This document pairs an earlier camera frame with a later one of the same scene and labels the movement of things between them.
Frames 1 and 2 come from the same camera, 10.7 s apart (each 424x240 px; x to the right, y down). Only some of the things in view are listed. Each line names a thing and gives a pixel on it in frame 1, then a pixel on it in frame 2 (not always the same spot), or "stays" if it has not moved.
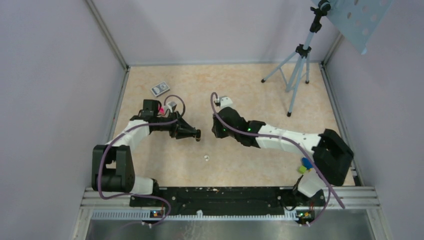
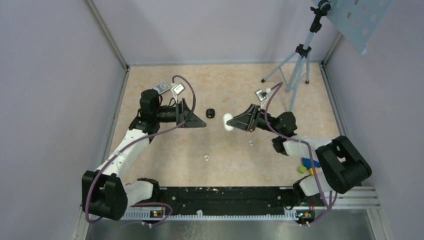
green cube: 302,169 stays
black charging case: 198,135 -> 210,113
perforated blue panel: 356,19 stays
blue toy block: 306,162 stays
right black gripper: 216,128 -> 248,120
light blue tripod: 292,69 stays
